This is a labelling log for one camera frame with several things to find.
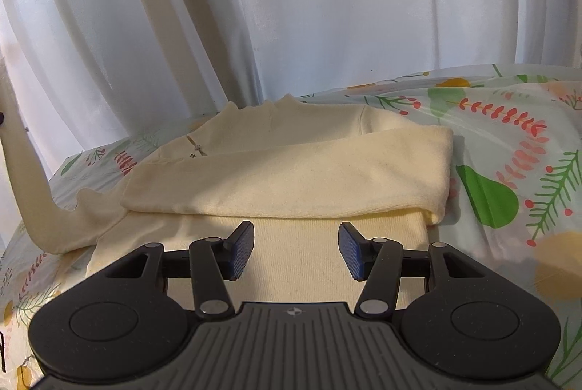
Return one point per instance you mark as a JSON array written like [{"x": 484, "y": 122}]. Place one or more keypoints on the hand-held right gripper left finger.
[{"x": 242, "y": 251}]

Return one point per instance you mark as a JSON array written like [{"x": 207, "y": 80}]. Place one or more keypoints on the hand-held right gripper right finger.
[{"x": 351, "y": 251}]

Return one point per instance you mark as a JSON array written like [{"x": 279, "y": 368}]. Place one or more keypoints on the cream knit sweater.
[{"x": 291, "y": 172}]

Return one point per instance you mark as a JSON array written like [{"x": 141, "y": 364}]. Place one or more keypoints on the leaf and fruit printed bedsheet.
[{"x": 509, "y": 153}]

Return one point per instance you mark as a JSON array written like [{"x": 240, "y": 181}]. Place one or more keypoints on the cream curtain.
[{"x": 182, "y": 8}]

